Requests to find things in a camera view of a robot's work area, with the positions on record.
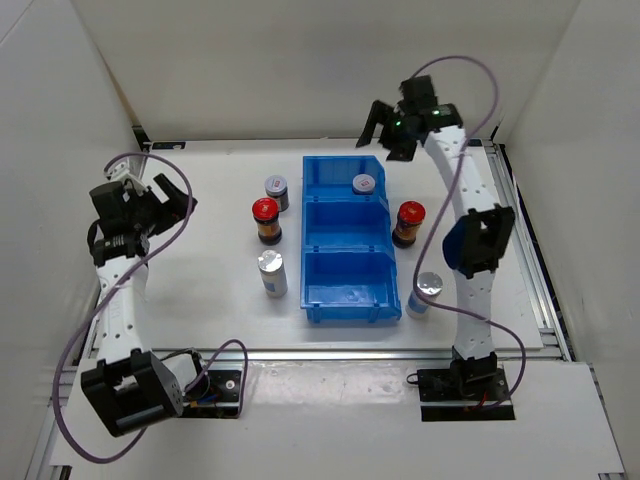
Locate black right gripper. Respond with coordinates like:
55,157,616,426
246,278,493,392
357,100,419,163

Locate grey-lid dark jar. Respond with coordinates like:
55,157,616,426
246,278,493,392
352,173,376,195
264,175,289,212

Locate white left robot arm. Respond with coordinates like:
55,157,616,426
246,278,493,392
81,174,210,437

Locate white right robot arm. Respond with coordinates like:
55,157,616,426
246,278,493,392
356,100,515,400

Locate right red-lid sauce jar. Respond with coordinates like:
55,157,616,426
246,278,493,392
392,200,426,248

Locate red-lid sauce jar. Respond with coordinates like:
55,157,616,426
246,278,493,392
251,197,282,245
392,200,426,248

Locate left red-lid sauce jar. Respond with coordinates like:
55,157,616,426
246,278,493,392
251,197,282,245

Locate left silver-lid spice bottle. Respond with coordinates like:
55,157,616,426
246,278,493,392
257,250,288,298

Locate silver-lid spice bottle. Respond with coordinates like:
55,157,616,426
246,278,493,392
257,250,288,298
405,272,443,320

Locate blue three-compartment plastic bin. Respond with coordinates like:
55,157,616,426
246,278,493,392
300,155,402,325

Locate right silver-lid spice bottle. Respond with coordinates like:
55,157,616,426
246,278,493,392
405,272,443,320

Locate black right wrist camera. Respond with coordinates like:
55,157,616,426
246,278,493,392
399,75,438,111

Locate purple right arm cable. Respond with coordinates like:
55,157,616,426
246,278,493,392
404,55,526,411

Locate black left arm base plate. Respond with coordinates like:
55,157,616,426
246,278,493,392
182,363,247,420

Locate aluminium front table rail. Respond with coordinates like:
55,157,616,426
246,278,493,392
79,347,571,364

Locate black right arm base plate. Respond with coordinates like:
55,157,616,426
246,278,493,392
406,368,516,422

